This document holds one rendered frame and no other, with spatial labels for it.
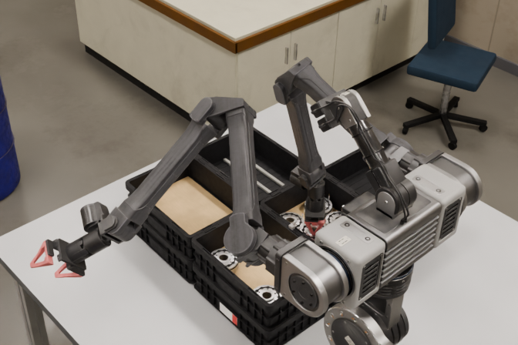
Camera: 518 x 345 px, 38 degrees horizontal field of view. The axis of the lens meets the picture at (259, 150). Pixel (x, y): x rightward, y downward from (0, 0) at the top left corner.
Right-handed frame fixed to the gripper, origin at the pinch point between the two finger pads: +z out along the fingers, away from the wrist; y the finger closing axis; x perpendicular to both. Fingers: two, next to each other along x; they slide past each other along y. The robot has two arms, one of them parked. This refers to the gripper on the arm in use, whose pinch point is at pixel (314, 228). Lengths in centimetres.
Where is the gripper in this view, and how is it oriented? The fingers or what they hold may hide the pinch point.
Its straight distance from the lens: 263.4
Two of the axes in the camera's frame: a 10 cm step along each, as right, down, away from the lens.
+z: 0.1, 8.4, 5.5
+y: -1.0, 5.5, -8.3
